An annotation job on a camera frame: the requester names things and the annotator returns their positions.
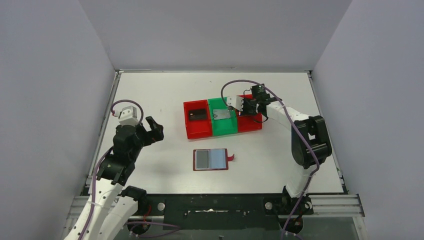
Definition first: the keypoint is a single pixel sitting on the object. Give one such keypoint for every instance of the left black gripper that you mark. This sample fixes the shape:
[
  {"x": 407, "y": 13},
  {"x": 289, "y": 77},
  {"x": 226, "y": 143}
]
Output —
[{"x": 144, "y": 133}]

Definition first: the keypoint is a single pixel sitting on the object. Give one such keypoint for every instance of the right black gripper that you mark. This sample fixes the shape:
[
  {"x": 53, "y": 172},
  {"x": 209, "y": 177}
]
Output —
[{"x": 245, "y": 111}]

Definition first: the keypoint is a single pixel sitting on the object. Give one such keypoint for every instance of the red leather card holder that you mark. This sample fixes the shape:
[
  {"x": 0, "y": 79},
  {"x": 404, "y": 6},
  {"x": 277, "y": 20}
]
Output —
[{"x": 218, "y": 159}]

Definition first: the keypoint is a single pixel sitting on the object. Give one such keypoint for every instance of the grey credit card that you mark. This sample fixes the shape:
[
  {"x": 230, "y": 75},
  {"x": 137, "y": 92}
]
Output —
[{"x": 202, "y": 159}]

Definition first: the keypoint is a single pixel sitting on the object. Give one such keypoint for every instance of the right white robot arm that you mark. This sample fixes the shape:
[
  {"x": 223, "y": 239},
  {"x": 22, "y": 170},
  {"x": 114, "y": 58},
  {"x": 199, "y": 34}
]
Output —
[{"x": 310, "y": 143}]

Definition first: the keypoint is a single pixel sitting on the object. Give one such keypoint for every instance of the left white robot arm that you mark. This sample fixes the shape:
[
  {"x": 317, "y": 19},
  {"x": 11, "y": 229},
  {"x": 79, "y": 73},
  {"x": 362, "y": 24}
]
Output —
[{"x": 111, "y": 203}]

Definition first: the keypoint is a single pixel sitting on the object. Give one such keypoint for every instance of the silver credit card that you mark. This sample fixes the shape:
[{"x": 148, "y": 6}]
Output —
[{"x": 221, "y": 114}]

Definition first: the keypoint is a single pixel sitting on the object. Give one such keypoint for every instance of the black credit card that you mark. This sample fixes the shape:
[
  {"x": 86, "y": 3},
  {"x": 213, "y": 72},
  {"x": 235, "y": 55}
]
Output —
[{"x": 197, "y": 114}]

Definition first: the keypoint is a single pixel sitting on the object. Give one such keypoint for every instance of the right red plastic bin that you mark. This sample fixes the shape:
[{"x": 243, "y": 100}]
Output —
[{"x": 248, "y": 123}]

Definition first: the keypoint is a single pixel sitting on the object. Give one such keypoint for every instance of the red plastic bin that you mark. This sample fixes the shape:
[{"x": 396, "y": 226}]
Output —
[
  {"x": 200, "y": 128},
  {"x": 248, "y": 123}
]

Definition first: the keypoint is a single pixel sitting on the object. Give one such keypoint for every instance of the green plastic bin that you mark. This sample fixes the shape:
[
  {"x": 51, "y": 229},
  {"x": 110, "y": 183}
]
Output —
[{"x": 223, "y": 126}]

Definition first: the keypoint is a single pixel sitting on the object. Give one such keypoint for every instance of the left red plastic bin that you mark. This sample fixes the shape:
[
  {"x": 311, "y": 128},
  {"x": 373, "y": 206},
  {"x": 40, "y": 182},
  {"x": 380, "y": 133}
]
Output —
[{"x": 200, "y": 128}]

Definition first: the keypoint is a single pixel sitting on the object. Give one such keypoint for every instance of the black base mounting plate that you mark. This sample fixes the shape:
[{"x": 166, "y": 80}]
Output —
[{"x": 267, "y": 211}]

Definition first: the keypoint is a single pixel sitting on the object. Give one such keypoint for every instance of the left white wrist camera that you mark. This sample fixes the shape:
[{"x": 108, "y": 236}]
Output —
[{"x": 128, "y": 116}]

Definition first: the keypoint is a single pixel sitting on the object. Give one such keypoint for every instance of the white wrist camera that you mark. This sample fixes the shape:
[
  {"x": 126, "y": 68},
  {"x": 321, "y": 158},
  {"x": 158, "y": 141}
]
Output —
[
  {"x": 128, "y": 116},
  {"x": 235, "y": 103}
]

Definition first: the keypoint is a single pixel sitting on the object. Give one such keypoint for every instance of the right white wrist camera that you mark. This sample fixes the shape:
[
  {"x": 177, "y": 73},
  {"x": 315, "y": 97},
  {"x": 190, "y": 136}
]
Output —
[{"x": 235, "y": 103}]

